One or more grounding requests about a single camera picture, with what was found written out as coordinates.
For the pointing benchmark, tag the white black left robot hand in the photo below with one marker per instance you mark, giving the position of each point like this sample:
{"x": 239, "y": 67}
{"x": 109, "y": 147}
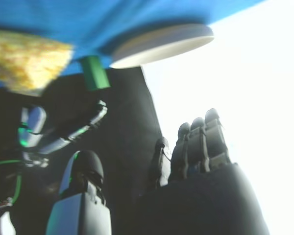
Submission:
{"x": 210, "y": 200}

